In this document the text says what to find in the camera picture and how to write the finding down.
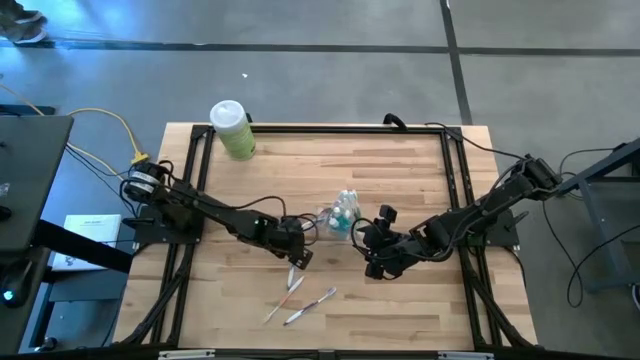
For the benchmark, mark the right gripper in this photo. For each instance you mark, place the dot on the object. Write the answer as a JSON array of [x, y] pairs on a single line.
[[395, 250]]

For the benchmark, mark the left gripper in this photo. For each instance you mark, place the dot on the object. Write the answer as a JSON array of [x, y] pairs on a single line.
[[286, 239]]

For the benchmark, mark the clear acrylic organizer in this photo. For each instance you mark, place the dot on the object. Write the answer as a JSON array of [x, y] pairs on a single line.
[[352, 231]]

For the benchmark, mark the blue mouthwash bottle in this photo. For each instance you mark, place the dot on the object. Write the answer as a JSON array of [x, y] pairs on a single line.
[[345, 212], [334, 222]]

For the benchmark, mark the purple and white toothbrush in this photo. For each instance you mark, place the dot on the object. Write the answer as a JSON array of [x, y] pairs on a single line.
[[310, 306]]

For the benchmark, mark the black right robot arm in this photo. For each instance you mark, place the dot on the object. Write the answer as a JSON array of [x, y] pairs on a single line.
[[500, 197]]

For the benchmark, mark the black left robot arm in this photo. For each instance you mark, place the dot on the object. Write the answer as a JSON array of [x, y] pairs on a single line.
[[215, 212]]

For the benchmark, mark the green disinfecting wipes canister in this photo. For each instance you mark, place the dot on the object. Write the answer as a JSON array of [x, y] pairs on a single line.
[[235, 135]]

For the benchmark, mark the black curved hook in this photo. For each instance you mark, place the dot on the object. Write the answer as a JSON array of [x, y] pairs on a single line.
[[395, 120]]

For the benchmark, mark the white booklet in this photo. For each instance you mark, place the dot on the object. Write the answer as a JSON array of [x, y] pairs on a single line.
[[90, 230]]

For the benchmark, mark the black desk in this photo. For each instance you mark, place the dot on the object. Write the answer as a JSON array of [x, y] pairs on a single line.
[[30, 170]]

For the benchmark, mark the black computer mouse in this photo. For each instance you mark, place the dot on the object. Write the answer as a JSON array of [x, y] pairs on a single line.
[[15, 285]]

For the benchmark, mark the person's shoe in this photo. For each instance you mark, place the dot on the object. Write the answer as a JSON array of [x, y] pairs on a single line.
[[27, 17], [30, 36]]

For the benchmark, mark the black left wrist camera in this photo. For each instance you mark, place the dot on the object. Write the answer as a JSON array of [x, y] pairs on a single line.
[[303, 259]]

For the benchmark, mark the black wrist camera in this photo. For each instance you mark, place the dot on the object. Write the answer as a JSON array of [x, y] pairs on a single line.
[[388, 213], [303, 259]]

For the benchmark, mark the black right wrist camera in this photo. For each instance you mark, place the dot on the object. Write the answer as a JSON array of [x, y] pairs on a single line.
[[388, 213]]

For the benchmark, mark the black aluminium table frame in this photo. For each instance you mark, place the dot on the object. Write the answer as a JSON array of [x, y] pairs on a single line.
[[320, 129]]

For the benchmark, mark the silver metal bracket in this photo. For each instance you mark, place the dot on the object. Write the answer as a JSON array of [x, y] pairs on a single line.
[[466, 355], [186, 354]]

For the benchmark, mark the grey metal table frame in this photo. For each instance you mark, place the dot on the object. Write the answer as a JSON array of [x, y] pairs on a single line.
[[600, 220]]

